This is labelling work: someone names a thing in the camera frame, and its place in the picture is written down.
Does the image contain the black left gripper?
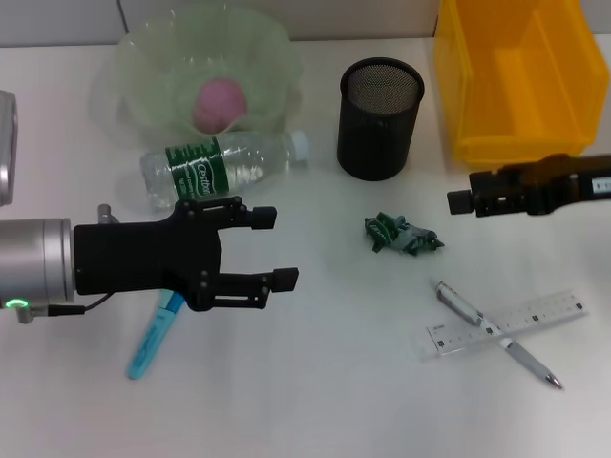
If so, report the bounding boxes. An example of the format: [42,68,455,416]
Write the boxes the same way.
[74,195,301,313]

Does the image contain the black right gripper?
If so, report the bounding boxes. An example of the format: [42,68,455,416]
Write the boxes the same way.
[447,152,611,219]

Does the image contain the green plastic wrapper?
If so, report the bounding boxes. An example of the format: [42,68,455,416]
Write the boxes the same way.
[363,211,446,257]

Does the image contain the clear water bottle green label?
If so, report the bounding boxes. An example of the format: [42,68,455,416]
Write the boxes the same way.
[139,131,310,216]

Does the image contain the pink toy peach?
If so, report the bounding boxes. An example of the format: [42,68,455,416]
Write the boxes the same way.
[191,78,250,135]

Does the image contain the black mesh pen cup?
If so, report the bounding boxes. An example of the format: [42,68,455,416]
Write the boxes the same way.
[336,57,426,182]

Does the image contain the clear plastic ruler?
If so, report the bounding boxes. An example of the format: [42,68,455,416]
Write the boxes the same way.
[419,287,591,364]

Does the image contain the blue sheathed scissors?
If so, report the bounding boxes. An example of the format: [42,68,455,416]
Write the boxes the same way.
[126,288,187,382]

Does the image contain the silver white ballpoint pen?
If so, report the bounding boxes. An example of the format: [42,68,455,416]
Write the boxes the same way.
[433,280,565,391]

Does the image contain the translucent green fruit bowl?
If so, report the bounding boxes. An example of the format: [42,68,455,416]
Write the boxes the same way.
[90,7,305,150]

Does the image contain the yellow plastic storage bin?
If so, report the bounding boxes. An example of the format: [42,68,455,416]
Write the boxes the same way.
[432,0,611,166]

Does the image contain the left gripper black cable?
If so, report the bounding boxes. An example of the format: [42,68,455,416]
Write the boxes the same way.
[11,292,114,326]

